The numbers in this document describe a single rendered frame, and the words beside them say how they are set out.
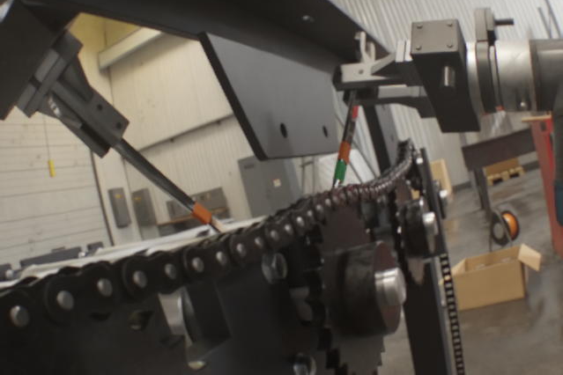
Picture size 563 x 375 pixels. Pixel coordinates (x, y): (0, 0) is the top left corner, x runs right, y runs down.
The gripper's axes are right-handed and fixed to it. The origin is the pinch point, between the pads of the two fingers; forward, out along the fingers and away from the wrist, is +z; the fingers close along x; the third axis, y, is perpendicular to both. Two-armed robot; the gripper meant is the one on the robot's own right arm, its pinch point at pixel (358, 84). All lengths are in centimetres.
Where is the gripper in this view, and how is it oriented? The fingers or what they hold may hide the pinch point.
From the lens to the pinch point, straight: 53.0
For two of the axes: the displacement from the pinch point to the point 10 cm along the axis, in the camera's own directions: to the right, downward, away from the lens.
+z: -8.6, 0.4, 5.0
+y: -2.3, 8.5, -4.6
